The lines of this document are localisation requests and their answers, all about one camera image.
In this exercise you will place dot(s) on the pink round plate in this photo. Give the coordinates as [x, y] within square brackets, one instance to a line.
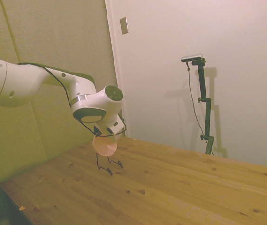
[104, 147]

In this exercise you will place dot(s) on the grey wall switch plate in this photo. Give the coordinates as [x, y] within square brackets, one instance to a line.
[124, 25]

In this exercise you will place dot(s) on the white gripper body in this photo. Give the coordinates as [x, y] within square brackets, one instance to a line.
[115, 125]

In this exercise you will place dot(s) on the black camera stand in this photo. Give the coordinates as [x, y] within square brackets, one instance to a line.
[203, 89]

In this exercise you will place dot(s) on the grey exterior camera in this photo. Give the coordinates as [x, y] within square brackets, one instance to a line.
[192, 57]

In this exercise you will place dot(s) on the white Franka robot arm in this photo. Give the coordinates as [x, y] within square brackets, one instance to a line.
[30, 82]

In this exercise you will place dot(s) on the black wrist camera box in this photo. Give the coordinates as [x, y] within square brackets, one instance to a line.
[98, 130]

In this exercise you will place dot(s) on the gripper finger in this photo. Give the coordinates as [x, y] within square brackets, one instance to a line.
[113, 137]

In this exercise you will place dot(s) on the small orange scrap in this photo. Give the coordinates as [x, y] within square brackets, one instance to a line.
[22, 207]

